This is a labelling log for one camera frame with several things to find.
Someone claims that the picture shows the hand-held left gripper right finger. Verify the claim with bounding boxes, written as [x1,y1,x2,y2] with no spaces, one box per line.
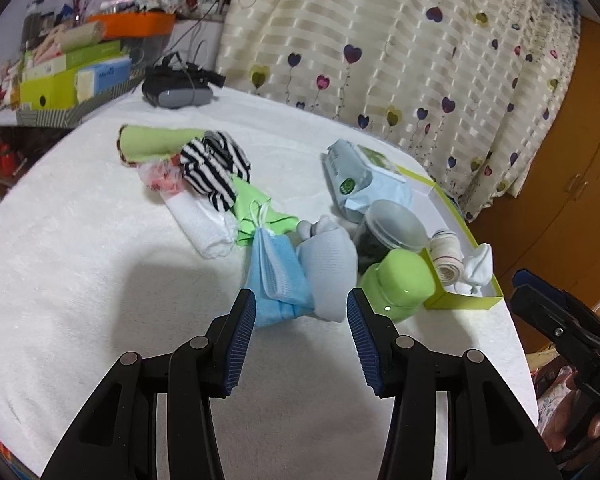
[346,288,563,480]

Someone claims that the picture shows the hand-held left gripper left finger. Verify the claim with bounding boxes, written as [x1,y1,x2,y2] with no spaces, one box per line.
[40,288,257,480]

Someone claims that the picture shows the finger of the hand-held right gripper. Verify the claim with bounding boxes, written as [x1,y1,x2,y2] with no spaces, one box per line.
[512,269,600,333]
[509,286,598,363]

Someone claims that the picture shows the blue face mask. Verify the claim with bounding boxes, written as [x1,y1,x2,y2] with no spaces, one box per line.
[245,199,315,329]

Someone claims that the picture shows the yellow-green cardboard box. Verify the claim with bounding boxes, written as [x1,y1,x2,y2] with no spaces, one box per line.
[392,161,504,311]

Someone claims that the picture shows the white towel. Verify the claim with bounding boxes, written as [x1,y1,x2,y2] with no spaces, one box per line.
[164,191,237,261]

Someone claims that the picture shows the red and white plastic bag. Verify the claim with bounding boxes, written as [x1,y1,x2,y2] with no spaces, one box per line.
[139,156,187,194]

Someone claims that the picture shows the white sock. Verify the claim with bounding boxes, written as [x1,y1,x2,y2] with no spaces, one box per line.
[455,242,496,295]

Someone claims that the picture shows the floral pink clothing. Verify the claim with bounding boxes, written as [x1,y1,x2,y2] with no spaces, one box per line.
[530,355,581,453]

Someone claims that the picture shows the green plastic jar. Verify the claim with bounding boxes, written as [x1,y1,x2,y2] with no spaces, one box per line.
[359,249,438,324]

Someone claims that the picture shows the light blue sock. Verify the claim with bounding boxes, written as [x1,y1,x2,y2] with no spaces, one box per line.
[296,230,359,322]

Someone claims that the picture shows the beige bandage roll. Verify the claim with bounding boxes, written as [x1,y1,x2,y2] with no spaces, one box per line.
[426,228,470,293]

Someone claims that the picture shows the clear plastic jar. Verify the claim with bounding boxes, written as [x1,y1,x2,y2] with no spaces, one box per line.
[352,199,429,277]

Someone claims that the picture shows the wooden wardrobe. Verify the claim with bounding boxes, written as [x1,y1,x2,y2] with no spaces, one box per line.
[472,15,600,356]

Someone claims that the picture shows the grey sock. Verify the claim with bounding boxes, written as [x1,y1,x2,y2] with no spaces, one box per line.
[297,214,342,241]

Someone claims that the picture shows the bright green cloth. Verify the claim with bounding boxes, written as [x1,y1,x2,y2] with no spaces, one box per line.
[232,176,301,248]

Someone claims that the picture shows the pale blue wet wipes packet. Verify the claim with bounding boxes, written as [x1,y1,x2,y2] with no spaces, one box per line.
[322,138,414,224]

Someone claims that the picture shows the black and white striped cloth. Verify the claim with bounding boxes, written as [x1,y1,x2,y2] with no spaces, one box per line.
[180,130,254,212]

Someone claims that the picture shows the light green towel roll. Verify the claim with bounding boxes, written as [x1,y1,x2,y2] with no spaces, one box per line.
[117,124,203,166]

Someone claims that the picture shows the black and grey headset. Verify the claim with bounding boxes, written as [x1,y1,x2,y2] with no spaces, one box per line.
[141,51,227,111]

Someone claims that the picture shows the heart print curtain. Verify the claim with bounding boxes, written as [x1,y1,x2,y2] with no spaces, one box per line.
[215,0,583,223]

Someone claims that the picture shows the striped tray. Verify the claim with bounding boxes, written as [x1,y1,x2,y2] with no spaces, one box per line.
[14,77,147,129]

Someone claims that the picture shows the blue tissue pack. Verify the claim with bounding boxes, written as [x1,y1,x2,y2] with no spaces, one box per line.
[75,56,134,104]

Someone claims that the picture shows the wooden shelf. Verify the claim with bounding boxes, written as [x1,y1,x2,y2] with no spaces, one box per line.
[0,127,76,198]

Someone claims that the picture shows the green file box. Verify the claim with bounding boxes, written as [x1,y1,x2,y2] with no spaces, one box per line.
[19,66,79,111]

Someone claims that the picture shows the green storage box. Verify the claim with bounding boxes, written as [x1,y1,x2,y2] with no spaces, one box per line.
[24,40,124,81]

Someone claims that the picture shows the orange box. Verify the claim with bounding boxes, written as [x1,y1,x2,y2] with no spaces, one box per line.
[86,12,177,39]

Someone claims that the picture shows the beige paper roll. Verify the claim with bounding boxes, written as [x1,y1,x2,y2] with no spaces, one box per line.
[29,21,106,62]

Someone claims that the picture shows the black cable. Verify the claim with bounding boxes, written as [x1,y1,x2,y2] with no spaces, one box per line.
[180,0,246,68]

